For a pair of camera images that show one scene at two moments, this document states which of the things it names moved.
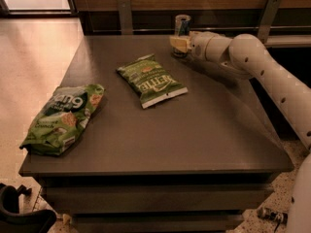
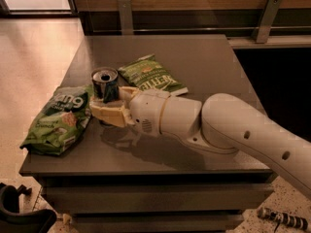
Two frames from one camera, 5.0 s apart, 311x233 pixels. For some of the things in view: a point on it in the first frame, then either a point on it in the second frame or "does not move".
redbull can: x=182 y=28 to x=105 y=83
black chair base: x=14 y=221 does not move
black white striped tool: x=276 y=216 does not move
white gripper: x=198 y=46 to x=148 y=111
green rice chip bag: x=56 y=127 does not move
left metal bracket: x=125 y=16 does not move
